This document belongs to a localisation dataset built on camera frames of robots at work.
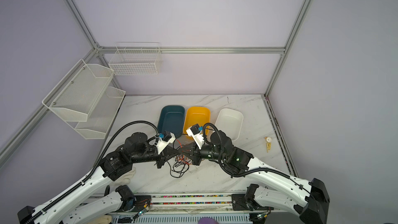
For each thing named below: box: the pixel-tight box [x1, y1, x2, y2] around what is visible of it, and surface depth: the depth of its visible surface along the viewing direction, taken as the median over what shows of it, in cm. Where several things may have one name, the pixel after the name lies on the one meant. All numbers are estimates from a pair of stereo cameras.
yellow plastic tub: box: [182, 106, 211, 135], surface depth 107 cm
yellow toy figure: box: [264, 136, 273, 153], surface depth 95 cm
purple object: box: [197, 216, 220, 224], surface depth 72 cm
